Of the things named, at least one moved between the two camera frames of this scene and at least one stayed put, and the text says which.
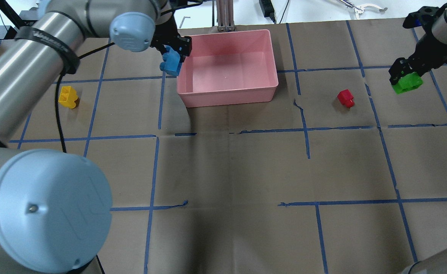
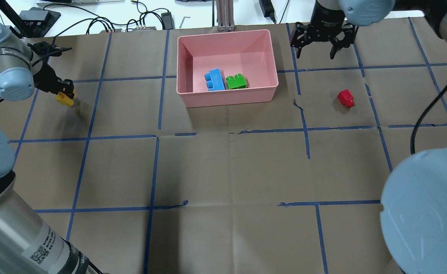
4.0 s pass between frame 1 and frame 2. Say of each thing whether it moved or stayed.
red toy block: stayed
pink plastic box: stayed
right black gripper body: moved
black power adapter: stayed
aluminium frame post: stayed
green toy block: moved
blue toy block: moved
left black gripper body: moved
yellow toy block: stayed
